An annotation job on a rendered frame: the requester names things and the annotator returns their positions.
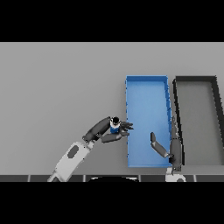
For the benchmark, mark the blue bin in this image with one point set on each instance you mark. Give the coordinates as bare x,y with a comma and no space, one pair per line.
148,122

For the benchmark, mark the dark grey bin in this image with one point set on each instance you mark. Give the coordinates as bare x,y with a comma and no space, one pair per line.
198,122

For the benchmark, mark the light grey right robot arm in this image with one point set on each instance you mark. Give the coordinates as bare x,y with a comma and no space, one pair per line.
175,177

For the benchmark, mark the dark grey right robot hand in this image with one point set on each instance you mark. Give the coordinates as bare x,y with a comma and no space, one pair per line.
175,148

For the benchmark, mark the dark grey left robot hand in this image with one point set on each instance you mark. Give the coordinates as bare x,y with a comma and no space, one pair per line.
99,129

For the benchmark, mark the blue pipe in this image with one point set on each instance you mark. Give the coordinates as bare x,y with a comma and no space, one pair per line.
115,125

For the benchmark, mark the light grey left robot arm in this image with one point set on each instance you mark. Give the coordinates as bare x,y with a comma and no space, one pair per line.
70,159

